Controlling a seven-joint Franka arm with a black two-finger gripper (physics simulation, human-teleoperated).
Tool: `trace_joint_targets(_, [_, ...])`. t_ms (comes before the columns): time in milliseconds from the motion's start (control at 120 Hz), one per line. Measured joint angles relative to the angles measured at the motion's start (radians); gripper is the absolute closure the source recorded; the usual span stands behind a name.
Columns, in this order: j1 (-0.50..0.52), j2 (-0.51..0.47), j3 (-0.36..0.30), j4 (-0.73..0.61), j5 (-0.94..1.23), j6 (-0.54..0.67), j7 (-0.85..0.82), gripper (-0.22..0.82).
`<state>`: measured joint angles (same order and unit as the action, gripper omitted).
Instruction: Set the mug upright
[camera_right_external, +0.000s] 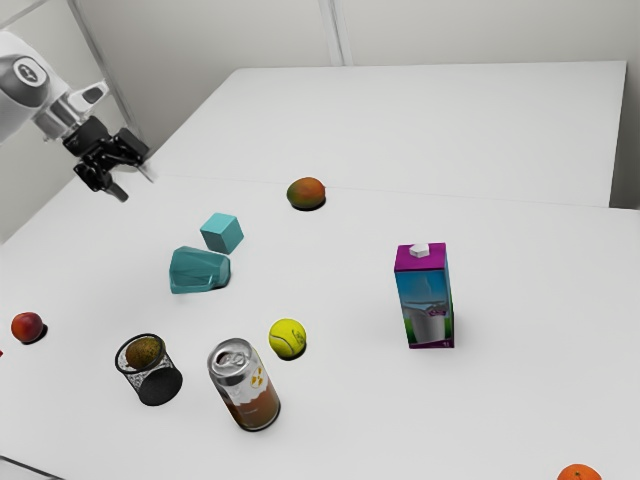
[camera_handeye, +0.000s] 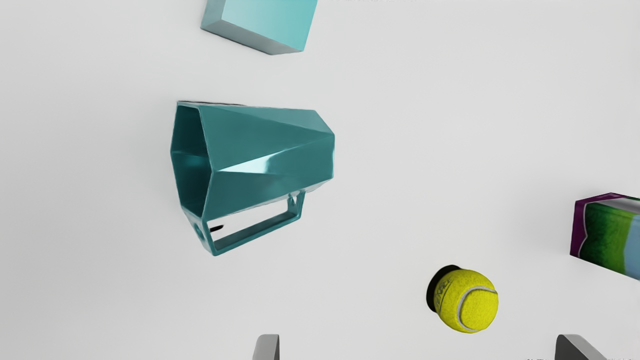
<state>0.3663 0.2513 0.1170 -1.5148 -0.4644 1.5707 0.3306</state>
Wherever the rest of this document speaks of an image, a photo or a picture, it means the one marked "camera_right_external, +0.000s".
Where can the black mesh pen holder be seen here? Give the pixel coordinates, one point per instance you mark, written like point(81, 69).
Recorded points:
point(152, 382)

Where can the silver brown drink can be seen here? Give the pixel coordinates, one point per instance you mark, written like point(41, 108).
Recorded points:
point(242, 385)

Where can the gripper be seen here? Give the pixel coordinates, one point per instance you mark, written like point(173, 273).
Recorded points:
point(89, 138)

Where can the red peach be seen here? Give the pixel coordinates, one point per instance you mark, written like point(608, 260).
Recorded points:
point(26, 327)

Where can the teal cube block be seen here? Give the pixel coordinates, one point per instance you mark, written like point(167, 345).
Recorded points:
point(221, 232)

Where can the yellow tennis ball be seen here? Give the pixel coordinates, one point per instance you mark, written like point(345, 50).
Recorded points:
point(287, 337)

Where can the brown kiwi fruit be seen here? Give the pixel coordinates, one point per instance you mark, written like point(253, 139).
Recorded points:
point(142, 352)

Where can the purple milk carton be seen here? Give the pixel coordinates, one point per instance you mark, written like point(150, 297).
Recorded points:
point(426, 300)

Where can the teal faceted mug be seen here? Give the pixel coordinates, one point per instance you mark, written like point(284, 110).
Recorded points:
point(196, 270)

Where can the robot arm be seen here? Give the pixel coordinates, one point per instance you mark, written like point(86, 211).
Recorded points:
point(20, 85)

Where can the red green mango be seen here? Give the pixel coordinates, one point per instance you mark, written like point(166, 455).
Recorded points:
point(306, 192)

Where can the orange fruit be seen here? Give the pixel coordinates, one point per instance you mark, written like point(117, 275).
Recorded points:
point(580, 472)

